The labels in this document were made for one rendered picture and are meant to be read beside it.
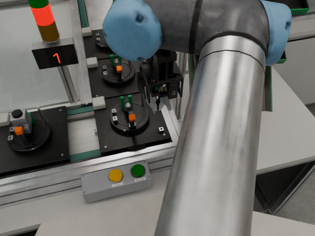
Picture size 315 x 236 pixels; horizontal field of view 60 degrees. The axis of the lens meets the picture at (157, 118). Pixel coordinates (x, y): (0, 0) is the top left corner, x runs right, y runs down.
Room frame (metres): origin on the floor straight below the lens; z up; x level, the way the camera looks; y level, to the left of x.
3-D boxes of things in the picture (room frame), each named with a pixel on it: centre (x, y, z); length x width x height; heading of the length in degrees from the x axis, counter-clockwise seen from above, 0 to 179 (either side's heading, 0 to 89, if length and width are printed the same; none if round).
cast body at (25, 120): (0.56, 0.43, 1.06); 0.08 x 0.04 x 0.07; 15
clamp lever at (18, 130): (0.51, 0.42, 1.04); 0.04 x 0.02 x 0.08; 15
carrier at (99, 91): (0.87, 0.16, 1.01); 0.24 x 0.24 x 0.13; 15
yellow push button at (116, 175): (0.41, 0.13, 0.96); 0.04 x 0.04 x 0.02
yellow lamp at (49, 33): (0.70, 0.31, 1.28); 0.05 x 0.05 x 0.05
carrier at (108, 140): (0.63, 0.10, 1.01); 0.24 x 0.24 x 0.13; 15
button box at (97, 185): (0.41, 0.13, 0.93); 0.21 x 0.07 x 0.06; 105
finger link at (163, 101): (0.44, -0.02, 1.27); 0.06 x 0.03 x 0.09; 15
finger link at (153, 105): (0.43, 0.01, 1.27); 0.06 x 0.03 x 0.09; 15
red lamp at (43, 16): (0.70, 0.31, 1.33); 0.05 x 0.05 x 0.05
